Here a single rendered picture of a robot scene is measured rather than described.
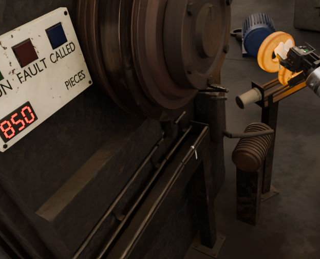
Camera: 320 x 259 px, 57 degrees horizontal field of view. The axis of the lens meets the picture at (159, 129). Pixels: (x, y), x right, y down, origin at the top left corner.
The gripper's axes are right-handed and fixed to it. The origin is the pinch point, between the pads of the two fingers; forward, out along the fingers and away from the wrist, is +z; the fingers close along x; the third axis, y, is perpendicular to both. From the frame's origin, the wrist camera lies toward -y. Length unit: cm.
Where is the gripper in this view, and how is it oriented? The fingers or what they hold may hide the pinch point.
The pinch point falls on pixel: (276, 48)
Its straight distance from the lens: 128.7
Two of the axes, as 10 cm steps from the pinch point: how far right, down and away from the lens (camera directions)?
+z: -4.2, -7.1, 5.6
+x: -9.0, 3.6, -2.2
